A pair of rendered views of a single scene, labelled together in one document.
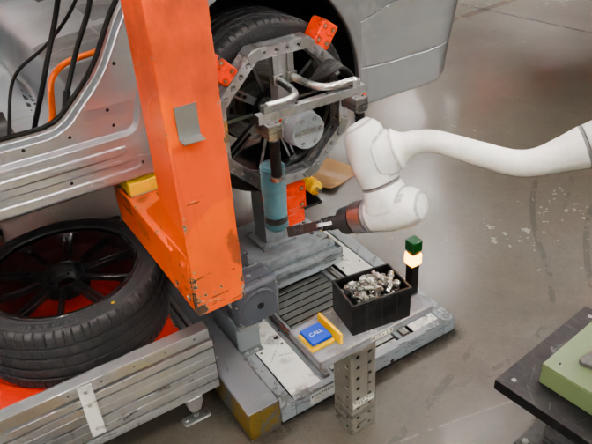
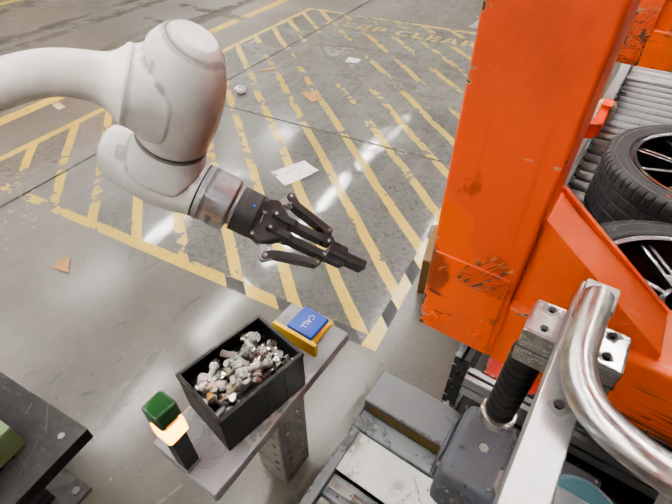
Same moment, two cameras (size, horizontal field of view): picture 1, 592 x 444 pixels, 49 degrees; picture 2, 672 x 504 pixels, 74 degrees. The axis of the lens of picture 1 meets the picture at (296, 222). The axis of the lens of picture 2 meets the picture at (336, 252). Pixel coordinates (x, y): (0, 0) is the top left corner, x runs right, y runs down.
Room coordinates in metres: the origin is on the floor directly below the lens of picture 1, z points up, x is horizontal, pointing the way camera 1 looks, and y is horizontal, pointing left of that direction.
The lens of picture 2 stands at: (2.03, -0.25, 1.30)
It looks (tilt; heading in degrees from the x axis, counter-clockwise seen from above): 43 degrees down; 155
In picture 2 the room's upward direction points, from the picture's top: straight up
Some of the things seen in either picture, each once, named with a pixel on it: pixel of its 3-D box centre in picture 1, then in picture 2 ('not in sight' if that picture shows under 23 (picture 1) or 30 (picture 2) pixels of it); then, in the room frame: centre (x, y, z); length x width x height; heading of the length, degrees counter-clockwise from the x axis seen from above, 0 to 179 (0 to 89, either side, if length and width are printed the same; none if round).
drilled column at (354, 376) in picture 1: (354, 376); (279, 424); (1.48, -0.16, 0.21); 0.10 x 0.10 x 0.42; 30
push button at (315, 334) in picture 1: (315, 335); (308, 324); (1.41, -0.04, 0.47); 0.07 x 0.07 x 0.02; 30
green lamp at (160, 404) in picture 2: (413, 244); (161, 410); (1.60, -0.35, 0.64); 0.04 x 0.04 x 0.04; 30
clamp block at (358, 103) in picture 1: (354, 100); not in sight; (2.06, -0.22, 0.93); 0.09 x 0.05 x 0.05; 30
